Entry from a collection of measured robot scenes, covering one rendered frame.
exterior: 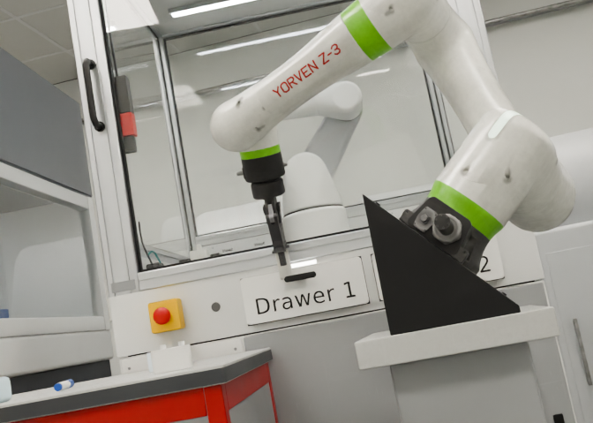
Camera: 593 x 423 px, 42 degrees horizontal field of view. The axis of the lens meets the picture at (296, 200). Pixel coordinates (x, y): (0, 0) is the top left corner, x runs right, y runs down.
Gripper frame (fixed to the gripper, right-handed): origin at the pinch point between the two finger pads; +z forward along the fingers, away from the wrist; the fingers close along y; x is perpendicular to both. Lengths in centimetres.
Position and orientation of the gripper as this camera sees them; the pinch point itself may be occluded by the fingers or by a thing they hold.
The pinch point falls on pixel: (283, 264)
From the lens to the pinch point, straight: 178.0
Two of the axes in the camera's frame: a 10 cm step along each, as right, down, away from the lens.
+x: 9.8, -1.9, -0.7
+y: -0.3, 2.0, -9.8
